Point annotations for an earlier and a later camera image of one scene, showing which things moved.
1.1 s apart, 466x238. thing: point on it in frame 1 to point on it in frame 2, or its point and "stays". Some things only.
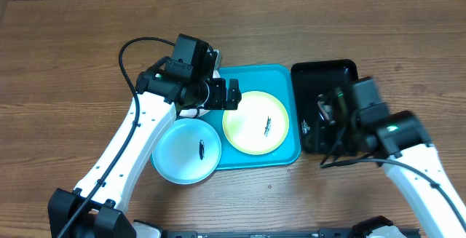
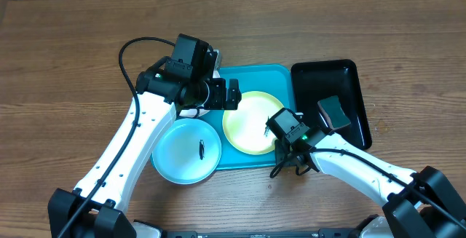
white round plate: x=191 y=113 stays
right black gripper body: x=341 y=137 to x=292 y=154
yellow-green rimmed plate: x=259 y=124 stays
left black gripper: x=220 y=100 stays
